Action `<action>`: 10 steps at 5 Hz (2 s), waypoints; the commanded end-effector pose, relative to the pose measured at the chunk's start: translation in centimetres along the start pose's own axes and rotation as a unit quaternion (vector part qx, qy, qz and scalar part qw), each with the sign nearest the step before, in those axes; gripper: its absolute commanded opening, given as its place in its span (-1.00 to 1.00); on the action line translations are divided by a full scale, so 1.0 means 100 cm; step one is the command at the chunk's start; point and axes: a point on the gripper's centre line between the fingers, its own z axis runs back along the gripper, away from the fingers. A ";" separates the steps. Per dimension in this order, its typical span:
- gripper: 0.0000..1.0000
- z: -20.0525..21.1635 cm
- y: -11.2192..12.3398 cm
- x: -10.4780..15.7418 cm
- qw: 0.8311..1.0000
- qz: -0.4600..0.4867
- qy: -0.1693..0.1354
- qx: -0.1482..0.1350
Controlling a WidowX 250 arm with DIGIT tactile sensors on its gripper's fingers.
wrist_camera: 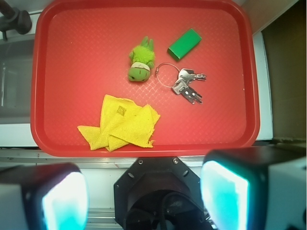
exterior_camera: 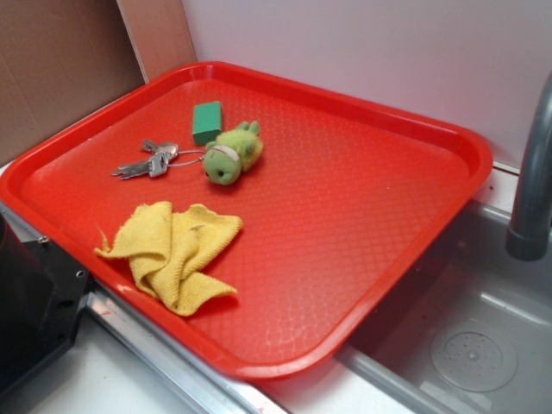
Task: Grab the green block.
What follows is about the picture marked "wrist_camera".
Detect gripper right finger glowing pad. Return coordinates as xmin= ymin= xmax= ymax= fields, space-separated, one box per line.
xmin=200 ymin=146 xmax=307 ymax=230

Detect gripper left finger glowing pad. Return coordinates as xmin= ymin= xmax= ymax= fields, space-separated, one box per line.
xmin=0 ymin=163 xmax=89 ymax=230

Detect silver keys on wire ring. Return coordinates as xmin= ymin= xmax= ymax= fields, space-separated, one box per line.
xmin=155 ymin=63 xmax=207 ymax=104

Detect green plush turtle toy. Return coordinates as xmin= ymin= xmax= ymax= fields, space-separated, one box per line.
xmin=128 ymin=36 xmax=155 ymax=82

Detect grey clamp knob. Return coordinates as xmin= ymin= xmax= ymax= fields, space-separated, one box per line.
xmin=0 ymin=0 xmax=32 ymax=41

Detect green rectangular block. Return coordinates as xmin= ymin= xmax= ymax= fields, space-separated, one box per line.
xmin=167 ymin=28 xmax=202 ymax=61

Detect yellow microfiber cloth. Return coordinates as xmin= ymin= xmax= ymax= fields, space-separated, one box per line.
xmin=77 ymin=95 xmax=161 ymax=152

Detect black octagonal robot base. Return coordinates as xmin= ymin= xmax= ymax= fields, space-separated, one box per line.
xmin=114 ymin=157 xmax=212 ymax=230

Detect red plastic tray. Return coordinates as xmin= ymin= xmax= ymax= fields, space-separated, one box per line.
xmin=31 ymin=0 xmax=260 ymax=157

